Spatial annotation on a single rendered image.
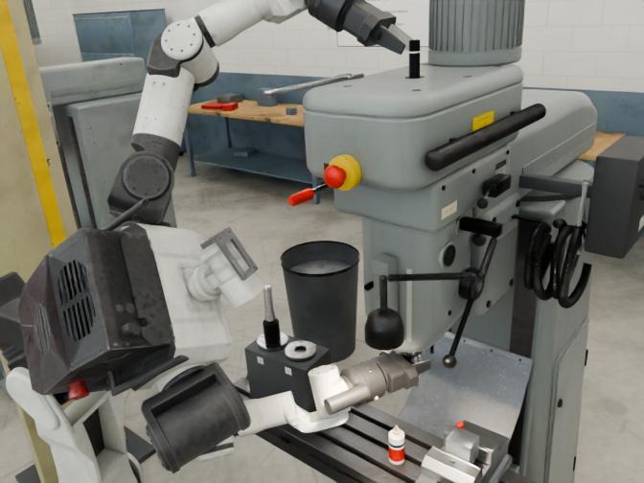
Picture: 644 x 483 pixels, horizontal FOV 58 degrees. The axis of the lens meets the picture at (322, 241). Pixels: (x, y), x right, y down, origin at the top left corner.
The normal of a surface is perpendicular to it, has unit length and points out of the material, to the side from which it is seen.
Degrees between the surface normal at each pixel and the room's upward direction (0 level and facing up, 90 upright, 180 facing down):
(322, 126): 90
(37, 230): 90
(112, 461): 5
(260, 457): 0
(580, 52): 90
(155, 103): 56
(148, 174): 63
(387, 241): 90
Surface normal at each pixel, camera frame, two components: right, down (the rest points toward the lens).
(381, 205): -0.63, 0.33
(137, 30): 0.77, 0.21
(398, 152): -0.20, 0.40
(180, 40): -0.11, -0.18
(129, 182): 0.29, -0.11
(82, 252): -0.55, -0.06
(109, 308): 0.80, -0.42
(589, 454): -0.06, -0.92
